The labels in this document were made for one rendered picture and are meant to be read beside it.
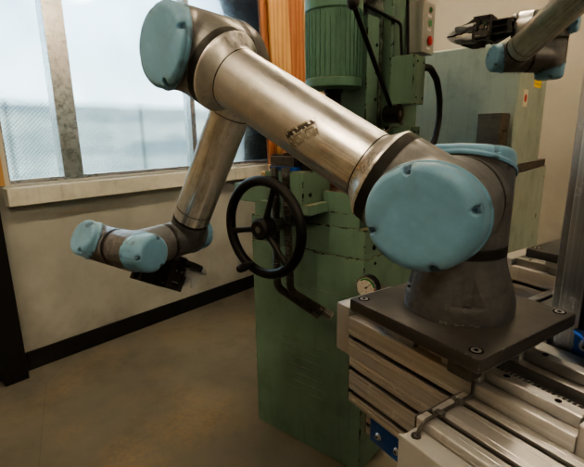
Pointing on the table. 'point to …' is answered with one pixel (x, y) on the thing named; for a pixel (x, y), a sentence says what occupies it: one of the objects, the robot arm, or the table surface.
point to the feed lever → (394, 112)
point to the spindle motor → (333, 45)
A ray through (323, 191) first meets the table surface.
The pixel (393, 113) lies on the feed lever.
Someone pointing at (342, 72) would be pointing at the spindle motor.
